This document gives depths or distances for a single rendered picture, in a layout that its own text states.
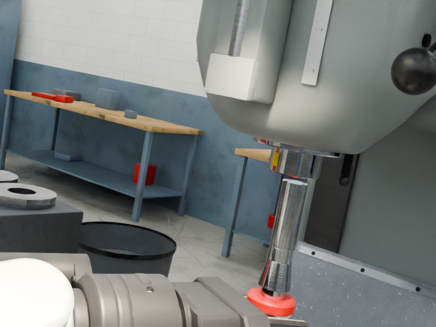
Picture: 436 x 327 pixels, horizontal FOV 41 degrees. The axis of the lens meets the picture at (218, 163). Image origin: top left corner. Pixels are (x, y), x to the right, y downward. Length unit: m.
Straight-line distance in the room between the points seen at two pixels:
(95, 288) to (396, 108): 0.28
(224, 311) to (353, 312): 0.42
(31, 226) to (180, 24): 5.51
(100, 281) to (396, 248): 0.53
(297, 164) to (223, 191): 5.19
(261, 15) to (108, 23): 6.52
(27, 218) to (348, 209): 0.47
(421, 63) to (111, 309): 0.28
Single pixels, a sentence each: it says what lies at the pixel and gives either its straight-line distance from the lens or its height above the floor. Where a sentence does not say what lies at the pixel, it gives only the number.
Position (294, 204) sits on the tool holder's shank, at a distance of 0.54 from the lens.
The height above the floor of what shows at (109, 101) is 0.97.
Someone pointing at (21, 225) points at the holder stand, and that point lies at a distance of 0.76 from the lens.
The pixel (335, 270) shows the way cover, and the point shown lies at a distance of 0.93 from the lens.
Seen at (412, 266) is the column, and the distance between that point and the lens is 0.91.
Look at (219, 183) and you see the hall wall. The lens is 5.74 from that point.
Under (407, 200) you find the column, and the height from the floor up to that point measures 1.23.
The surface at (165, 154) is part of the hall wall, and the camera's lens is 6.16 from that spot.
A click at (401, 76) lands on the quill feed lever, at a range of 0.39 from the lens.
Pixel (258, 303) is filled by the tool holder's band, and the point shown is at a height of 1.16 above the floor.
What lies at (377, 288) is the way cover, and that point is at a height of 1.10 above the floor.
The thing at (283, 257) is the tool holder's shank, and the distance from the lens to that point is 0.55.
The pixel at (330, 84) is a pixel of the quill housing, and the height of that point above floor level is 1.36.
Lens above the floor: 1.35
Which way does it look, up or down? 8 degrees down
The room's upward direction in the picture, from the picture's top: 10 degrees clockwise
